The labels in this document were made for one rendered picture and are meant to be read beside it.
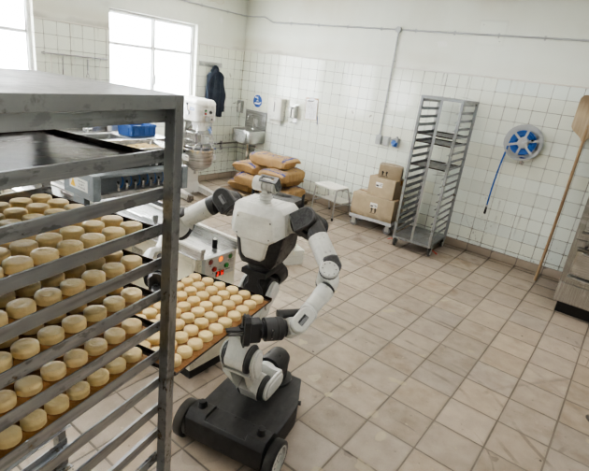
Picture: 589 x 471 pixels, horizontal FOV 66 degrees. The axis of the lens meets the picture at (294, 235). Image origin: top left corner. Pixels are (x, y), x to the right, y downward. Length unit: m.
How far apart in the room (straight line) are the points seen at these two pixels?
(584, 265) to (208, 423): 3.71
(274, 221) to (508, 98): 4.44
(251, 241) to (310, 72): 5.36
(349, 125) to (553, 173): 2.71
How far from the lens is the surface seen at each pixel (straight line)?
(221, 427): 2.50
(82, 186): 3.05
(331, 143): 6.98
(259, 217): 1.98
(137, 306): 1.17
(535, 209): 6.01
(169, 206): 1.12
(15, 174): 0.87
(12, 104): 0.82
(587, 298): 5.11
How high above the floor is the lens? 1.90
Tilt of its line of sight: 20 degrees down
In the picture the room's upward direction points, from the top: 7 degrees clockwise
